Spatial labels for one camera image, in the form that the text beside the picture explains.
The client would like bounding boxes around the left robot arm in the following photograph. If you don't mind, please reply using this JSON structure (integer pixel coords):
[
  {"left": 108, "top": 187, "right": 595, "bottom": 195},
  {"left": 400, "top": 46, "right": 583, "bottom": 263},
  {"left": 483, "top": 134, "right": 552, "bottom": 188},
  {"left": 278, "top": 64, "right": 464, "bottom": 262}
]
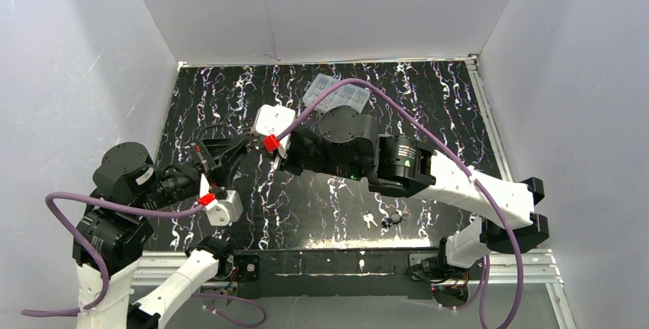
[{"left": 73, "top": 135, "right": 249, "bottom": 328}]

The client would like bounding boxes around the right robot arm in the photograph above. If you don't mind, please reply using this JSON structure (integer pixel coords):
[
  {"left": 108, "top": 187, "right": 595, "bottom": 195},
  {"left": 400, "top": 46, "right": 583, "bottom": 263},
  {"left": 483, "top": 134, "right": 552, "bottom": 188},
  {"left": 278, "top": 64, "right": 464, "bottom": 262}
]
[{"left": 274, "top": 106, "right": 550, "bottom": 270}]

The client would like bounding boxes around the clear plastic parts box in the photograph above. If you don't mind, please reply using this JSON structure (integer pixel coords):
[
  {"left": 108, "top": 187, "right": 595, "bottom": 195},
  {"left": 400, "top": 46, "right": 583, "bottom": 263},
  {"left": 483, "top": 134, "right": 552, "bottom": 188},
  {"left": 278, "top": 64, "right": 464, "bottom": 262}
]
[{"left": 302, "top": 73, "right": 372, "bottom": 113}]

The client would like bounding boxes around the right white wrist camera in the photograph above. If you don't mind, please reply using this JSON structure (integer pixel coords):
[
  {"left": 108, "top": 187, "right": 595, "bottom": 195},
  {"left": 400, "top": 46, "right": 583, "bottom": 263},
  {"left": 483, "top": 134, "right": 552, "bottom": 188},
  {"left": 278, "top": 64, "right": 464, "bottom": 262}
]
[{"left": 253, "top": 104, "right": 296, "bottom": 170}]

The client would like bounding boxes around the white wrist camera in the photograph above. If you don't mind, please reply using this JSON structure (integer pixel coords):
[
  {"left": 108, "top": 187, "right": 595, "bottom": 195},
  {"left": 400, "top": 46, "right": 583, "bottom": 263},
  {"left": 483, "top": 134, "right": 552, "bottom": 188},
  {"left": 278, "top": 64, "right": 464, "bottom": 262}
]
[
  {"left": 201, "top": 190, "right": 243, "bottom": 226},
  {"left": 253, "top": 104, "right": 296, "bottom": 170}
]

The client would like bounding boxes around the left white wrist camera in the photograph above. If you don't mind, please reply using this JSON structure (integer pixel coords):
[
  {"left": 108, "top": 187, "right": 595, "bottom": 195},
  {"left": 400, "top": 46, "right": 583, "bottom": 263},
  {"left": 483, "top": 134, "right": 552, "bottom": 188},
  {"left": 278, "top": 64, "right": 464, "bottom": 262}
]
[{"left": 201, "top": 190, "right": 243, "bottom": 226}]

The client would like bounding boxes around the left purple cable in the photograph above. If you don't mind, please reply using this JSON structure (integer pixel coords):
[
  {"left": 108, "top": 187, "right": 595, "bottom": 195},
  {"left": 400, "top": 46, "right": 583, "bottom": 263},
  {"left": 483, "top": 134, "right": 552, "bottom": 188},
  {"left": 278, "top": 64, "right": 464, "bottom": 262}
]
[{"left": 20, "top": 192, "right": 268, "bottom": 329}]

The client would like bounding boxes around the purple cable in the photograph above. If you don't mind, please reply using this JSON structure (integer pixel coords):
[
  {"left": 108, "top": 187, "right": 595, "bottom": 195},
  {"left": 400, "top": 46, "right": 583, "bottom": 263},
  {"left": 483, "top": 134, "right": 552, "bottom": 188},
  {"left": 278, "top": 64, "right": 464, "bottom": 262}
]
[
  {"left": 20, "top": 192, "right": 268, "bottom": 329},
  {"left": 276, "top": 78, "right": 524, "bottom": 329}
]

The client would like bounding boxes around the black key ring bundle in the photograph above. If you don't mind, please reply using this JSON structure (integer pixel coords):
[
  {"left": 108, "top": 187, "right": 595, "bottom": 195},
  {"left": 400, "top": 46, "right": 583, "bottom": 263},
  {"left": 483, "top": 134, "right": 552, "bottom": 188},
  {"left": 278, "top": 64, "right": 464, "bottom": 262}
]
[{"left": 381, "top": 210, "right": 413, "bottom": 230}]

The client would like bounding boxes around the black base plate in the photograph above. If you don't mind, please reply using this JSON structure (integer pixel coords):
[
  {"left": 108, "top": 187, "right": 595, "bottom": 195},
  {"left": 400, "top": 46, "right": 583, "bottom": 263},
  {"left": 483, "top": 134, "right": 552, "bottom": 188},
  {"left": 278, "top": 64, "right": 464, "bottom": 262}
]
[{"left": 221, "top": 248, "right": 437, "bottom": 299}]

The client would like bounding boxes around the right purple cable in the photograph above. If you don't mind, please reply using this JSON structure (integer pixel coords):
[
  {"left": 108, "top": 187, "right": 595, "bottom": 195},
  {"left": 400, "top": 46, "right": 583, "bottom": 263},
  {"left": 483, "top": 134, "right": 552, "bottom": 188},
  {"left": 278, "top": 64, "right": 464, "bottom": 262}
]
[{"left": 276, "top": 78, "right": 524, "bottom": 329}]

